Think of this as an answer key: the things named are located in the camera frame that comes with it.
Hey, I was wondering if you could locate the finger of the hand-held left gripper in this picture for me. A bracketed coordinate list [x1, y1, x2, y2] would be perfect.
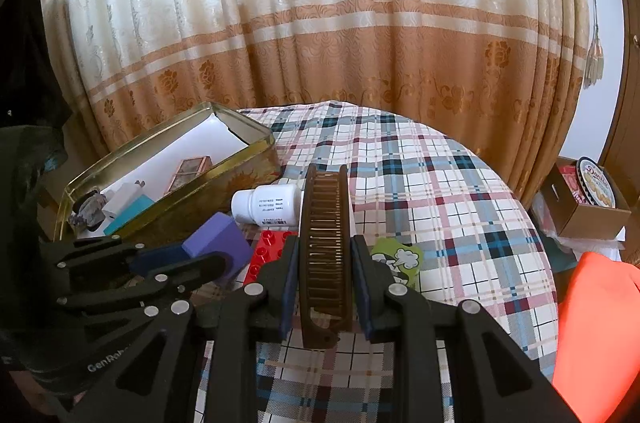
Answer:
[39, 234, 193, 291]
[56, 253, 227, 320]

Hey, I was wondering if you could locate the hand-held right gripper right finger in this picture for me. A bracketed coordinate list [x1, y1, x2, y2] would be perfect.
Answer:
[350, 234, 581, 423]

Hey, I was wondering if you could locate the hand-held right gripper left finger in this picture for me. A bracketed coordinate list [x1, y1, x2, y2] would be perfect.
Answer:
[80, 237, 303, 423]

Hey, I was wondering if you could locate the purple block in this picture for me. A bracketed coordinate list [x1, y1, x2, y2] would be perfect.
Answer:
[181, 212, 252, 289]

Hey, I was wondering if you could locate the red toy brick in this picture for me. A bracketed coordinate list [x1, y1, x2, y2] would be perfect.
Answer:
[244, 228, 296, 286]

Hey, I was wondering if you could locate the green toy block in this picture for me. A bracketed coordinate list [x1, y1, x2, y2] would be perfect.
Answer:
[370, 237, 425, 289]

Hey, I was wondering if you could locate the brown comb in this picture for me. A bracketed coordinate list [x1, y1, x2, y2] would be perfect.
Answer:
[299, 163, 357, 350]

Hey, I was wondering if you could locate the teal toy block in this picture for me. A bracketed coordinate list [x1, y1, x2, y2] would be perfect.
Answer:
[104, 194, 156, 236]

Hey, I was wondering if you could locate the white charger plug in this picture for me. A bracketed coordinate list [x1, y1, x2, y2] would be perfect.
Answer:
[102, 182, 146, 221]

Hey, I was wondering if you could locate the white pill bottle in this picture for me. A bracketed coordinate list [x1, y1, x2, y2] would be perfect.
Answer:
[231, 184, 304, 226]

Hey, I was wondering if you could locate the small pink framed box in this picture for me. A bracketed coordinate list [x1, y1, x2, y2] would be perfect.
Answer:
[165, 156, 213, 194]

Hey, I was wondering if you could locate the golden rectangular tin box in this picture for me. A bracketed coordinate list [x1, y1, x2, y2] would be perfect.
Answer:
[54, 102, 283, 249]

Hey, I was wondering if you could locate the plaid tablecloth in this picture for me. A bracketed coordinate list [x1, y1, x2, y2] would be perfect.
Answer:
[192, 102, 561, 423]

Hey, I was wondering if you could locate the white paper lining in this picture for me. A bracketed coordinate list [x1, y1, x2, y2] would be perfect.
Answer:
[107, 110, 251, 204]

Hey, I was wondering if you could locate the dark hanging coat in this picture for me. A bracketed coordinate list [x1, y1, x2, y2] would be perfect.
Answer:
[0, 0, 71, 244]

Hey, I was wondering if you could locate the red packet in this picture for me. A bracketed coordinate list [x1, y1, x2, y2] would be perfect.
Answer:
[557, 166, 591, 204]

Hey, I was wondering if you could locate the cardboard box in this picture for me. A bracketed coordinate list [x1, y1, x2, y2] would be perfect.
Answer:
[542, 156, 632, 239]

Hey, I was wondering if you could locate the orange cloth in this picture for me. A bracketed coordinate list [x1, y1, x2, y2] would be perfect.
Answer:
[550, 251, 640, 423]

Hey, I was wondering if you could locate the round cookie tin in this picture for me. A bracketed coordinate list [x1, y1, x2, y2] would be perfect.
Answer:
[575, 157, 617, 208]

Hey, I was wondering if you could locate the cream orange curtain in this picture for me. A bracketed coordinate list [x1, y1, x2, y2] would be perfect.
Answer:
[27, 0, 593, 204]

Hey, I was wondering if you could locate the brown wooden door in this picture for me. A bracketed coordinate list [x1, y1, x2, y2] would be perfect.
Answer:
[597, 0, 640, 204]

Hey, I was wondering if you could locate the curtain tieback tassel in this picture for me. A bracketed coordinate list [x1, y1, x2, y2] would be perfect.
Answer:
[582, 0, 606, 89]

